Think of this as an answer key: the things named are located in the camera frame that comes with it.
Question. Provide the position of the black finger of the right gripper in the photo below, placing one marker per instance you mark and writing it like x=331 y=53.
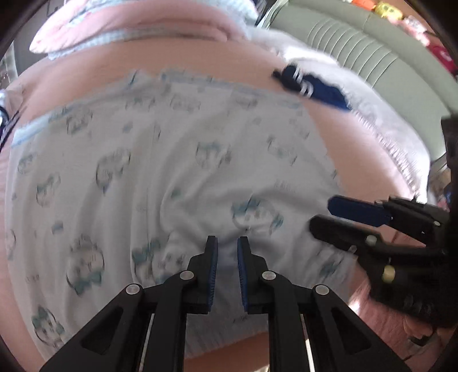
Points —
x=341 y=235

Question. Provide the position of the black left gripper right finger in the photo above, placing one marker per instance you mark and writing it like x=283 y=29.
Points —
x=310 y=329

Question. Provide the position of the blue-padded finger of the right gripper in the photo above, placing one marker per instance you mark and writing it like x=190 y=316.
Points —
x=358 y=211

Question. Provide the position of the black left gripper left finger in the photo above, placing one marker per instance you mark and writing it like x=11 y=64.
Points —
x=143 y=329

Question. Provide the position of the light blue cartoon print pants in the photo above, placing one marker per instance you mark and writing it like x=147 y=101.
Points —
x=125 y=187

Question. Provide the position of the navy blue striped socks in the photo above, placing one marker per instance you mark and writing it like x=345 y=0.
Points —
x=294 y=80

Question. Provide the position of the green padded headboard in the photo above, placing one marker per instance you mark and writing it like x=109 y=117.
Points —
x=402 y=71

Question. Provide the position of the yellow plush toy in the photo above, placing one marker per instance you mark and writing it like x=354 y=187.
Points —
x=387 y=11

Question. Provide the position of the orange plush toy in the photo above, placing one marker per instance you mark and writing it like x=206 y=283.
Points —
x=365 y=4

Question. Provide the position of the navy white striped garment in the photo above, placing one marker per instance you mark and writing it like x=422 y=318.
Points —
x=10 y=104

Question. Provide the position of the pink folded quilt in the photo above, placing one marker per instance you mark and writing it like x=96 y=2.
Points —
x=83 y=24

